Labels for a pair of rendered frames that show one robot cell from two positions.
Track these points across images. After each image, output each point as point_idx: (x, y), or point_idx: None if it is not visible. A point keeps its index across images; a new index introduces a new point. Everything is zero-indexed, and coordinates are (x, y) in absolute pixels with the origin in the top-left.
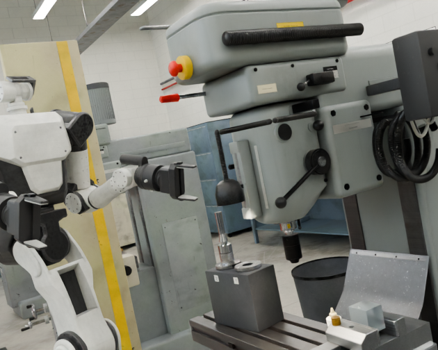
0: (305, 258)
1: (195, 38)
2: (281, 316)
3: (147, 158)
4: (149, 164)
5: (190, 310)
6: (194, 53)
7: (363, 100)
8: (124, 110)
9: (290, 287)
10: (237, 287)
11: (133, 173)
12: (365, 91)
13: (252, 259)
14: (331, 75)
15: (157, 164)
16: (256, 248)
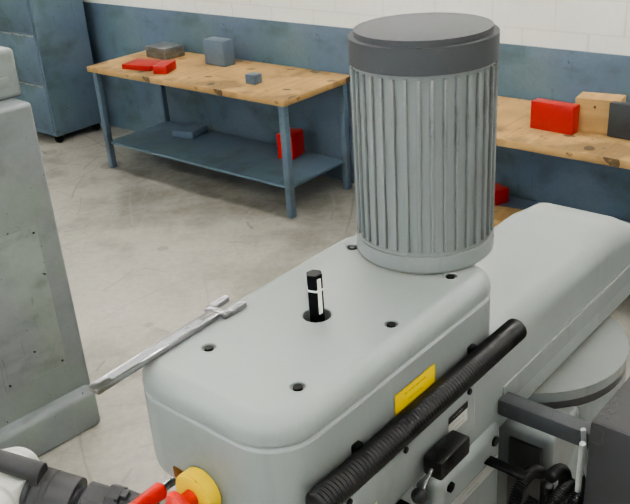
0: (204, 219)
1: (240, 473)
2: None
3: (45, 464)
4: (53, 478)
5: (25, 387)
6: (230, 488)
7: (491, 427)
8: None
9: (186, 293)
10: None
11: (17, 497)
12: (496, 408)
13: (108, 210)
14: (466, 447)
15: (71, 482)
16: (113, 182)
